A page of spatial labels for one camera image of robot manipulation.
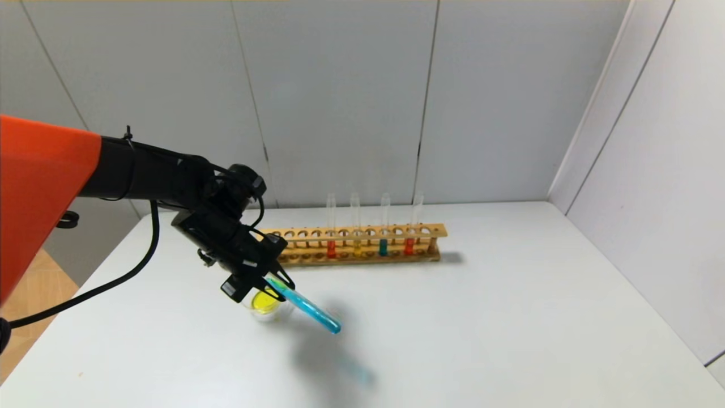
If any glass tube with yellow pigment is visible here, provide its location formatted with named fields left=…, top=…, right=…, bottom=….
left=350, top=193, right=364, bottom=258

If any wooden test tube rack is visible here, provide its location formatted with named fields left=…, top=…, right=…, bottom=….
left=258, top=223, right=448, bottom=268

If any glass tube with blue pigment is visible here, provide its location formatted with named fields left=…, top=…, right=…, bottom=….
left=378, top=193, right=392, bottom=257
left=265, top=275, right=342, bottom=335

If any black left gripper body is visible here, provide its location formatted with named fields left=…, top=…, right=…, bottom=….
left=204, top=222, right=288, bottom=303

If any clear glass dish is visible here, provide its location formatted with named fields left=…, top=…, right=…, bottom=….
left=241, top=286, right=295, bottom=324

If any glass tube with red pigment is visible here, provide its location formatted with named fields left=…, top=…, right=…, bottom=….
left=404, top=191, right=425, bottom=256
left=326, top=193, right=338, bottom=260

